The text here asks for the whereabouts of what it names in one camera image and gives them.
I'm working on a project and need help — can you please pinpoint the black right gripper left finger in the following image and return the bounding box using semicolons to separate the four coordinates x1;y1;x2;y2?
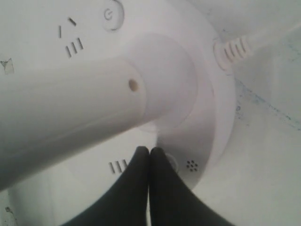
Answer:
64;146;150;226

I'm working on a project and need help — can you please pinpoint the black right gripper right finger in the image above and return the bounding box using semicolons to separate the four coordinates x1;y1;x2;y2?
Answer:
149;147;232;226

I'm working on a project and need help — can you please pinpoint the white desk lamp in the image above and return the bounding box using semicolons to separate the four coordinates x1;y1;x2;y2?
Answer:
0;0;236;226

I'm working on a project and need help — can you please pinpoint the clear tape scrap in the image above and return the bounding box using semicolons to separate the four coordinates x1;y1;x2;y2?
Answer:
0;58;15;75

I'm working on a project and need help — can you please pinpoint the white power cable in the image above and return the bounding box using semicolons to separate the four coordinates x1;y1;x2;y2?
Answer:
213;23;301;73

